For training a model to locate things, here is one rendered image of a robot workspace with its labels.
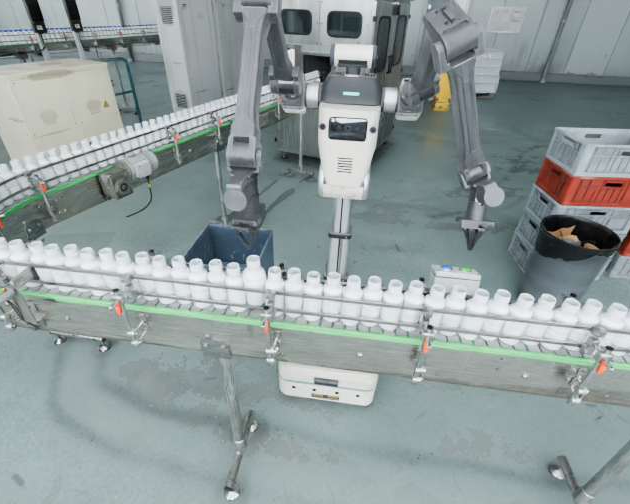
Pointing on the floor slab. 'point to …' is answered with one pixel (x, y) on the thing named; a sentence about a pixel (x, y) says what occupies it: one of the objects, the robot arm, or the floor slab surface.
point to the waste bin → (567, 258)
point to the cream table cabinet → (49, 104)
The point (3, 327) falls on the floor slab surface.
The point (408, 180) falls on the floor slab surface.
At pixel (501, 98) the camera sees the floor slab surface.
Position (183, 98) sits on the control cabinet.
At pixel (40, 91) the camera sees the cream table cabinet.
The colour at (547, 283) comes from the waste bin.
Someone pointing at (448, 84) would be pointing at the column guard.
